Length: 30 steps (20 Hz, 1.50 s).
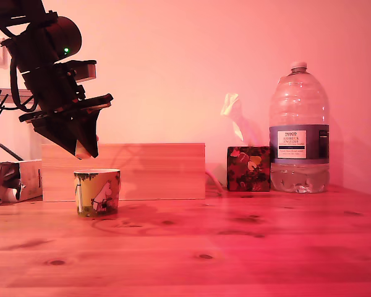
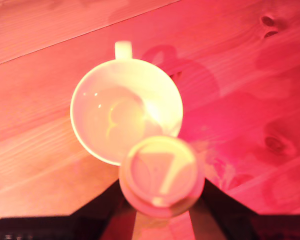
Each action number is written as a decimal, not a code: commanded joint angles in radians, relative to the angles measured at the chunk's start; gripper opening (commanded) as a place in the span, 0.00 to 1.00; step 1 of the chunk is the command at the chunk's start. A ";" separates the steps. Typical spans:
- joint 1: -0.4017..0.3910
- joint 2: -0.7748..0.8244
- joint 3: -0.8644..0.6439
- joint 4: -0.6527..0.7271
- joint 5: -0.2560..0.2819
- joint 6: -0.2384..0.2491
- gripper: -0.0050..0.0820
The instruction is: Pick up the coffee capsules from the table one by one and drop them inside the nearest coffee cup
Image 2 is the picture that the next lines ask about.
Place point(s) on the white coffee cup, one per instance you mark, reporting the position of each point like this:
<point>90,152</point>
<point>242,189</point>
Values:
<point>115,110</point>

